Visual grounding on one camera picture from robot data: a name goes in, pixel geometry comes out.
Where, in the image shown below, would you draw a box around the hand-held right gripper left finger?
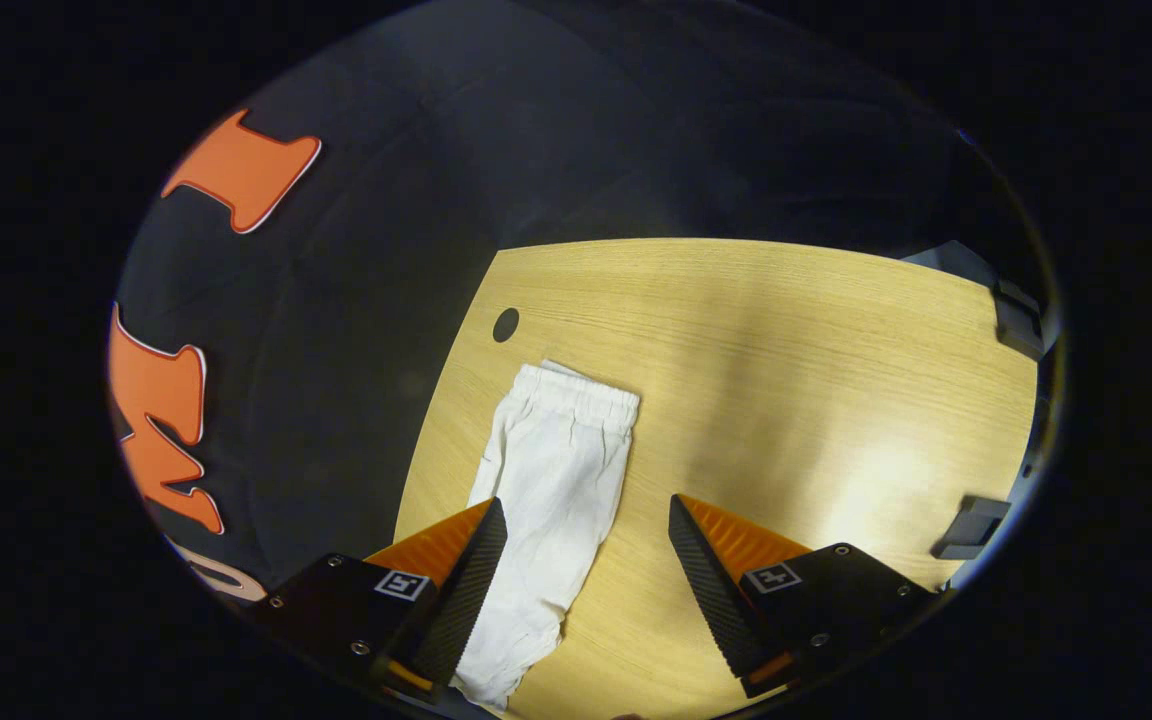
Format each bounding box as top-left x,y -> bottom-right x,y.
254,497 -> 509,701

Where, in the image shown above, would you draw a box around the black backdrop cloth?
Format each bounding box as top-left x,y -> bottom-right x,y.
111,0 -> 1047,606

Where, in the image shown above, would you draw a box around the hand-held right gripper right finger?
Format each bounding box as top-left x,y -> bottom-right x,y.
669,493 -> 937,699

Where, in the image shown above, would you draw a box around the dark grey table bracket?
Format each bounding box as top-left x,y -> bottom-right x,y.
933,495 -> 1013,561
993,280 -> 1047,361

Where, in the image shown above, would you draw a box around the white jeans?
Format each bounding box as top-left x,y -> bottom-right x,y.
451,360 -> 641,711

